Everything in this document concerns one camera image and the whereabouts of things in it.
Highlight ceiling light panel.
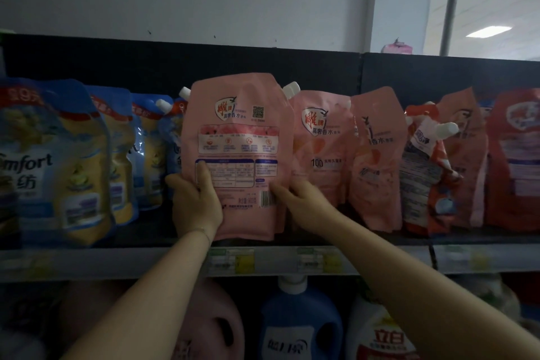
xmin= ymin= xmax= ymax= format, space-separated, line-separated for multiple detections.
xmin=465 ymin=25 xmax=514 ymax=39

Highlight grey vertical pole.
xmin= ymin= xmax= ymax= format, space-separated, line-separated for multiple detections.
xmin=438 ymin=0 xmax=466 ymax=57

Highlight white detergent jug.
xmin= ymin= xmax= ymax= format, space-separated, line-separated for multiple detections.
xmin=458 ymin=274 xmax=525 ymax=332
xmin=345 ymin=291 xmax=419 ymax=360

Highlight thin chain bracelet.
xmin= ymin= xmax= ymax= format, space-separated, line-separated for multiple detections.
xmin=187 ymin=226 xmax=213 ymax=248

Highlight person's right forearm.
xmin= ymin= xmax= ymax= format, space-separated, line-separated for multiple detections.
xmin=323 ymin=215 xmax=540 ymax=360

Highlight orange OMO detergent pouches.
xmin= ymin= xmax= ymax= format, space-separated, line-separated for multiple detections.
xmin=398 ymin=102 xmax=464 ymax=239

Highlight blue detergent jug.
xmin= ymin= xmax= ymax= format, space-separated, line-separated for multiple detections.
xmin=258 ymin=274 xmax=344 ymax=360

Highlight person's left forearm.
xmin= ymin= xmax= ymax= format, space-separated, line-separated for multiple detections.
xmin=63 ymin=228 xmax=212 ymax=360

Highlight person's right hand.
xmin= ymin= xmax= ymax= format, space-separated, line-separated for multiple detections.
xmin=269 ymin=178 xmax=339 ymax=234

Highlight person's left hand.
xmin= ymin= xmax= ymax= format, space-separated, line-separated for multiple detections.
xmin=165 ymin=161 xmax=225 ymax=243

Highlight pink bagged item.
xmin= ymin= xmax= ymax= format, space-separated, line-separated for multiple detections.
xmin=381 ymin=38 xmax=413 ymax=55

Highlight dark metal shelf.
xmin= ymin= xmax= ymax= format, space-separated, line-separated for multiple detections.
xmin=0 ymin=33 xmax=540 ymax=360

